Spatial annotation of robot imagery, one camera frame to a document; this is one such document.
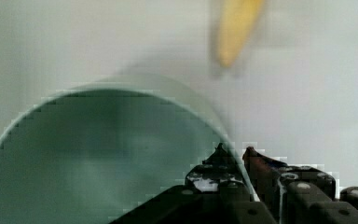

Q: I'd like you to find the peeled banana toy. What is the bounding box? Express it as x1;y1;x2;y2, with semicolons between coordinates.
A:
216;0;266;67

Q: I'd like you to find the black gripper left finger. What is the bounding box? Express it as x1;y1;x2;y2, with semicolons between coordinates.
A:
185;143;252;203

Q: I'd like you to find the green mug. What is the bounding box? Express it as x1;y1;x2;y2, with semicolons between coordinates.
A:
0;73;261;224

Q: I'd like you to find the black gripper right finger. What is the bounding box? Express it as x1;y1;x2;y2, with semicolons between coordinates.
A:
242;147;336;224

